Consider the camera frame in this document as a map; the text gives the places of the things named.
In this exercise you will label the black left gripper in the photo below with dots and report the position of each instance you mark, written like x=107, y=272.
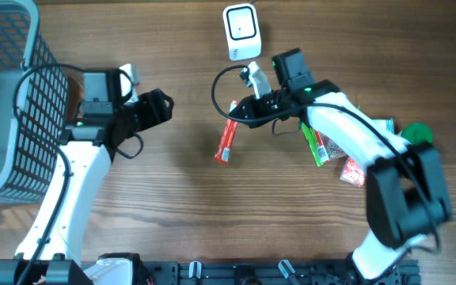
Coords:
x=157, y=111

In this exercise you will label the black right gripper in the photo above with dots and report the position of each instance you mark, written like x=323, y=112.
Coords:
x=253, y=104

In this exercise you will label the green candy bag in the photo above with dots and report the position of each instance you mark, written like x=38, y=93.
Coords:
x=322, y=148

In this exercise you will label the red snack bar wrapper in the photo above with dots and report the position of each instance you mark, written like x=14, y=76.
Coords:
x=222, y=154

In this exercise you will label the red tissue pack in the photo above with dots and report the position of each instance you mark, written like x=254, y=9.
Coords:
x=353, y=173

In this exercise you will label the mint green wipes pack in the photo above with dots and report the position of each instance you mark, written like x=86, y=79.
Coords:
x=384, y=127

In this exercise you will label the green lid jar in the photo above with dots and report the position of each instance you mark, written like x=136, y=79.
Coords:
x=417, y=133

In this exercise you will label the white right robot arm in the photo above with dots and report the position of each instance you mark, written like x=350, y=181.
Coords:
x=406, y=192

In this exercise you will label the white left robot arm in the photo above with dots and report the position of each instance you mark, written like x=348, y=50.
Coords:
x=109, y=113

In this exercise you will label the white barcode scanner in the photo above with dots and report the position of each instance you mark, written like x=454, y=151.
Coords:
x=242, y=31

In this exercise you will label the grey mesh shopping basket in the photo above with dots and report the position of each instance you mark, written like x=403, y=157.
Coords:
x=33, y=105

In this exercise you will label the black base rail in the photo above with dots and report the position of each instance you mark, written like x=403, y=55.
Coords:
x=316, y=272

